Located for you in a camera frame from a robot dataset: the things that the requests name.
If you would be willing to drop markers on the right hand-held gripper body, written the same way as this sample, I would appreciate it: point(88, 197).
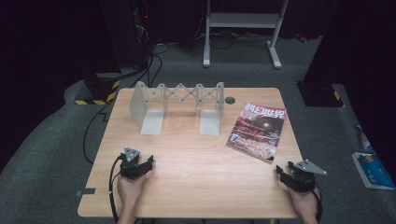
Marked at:
point(303, 180)

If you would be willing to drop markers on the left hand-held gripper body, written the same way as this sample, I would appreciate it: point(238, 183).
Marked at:
point(132, 169)

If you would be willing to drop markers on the white extendable metal bookend rack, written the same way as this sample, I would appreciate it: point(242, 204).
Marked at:
point(152, 123)

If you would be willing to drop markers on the red cover magazine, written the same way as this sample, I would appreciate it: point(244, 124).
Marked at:
point(258, 130)

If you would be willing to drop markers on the person's left hand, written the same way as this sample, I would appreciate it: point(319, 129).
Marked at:
point(129, 188)

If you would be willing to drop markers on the person's right hand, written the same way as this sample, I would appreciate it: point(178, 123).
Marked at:
point(303, 202)

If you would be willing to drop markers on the grey tape strip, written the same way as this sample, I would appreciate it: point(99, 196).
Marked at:
point(85, 192)

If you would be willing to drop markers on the blue book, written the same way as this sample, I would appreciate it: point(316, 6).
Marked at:
point(373, 171)

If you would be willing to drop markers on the black yellow striped stand base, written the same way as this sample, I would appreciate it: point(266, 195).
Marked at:
point(99, 90)
point(320, 95)

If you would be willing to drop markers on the black round table grommet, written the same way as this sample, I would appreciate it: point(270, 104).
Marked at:
point(230, 100)

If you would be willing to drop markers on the small red object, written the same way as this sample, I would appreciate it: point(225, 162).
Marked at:
point(301, 38)

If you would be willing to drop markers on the black equipment rack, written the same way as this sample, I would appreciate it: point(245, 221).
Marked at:
point(144, 28)

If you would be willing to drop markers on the white metal stand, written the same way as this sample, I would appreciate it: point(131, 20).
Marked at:
point(243, 20)

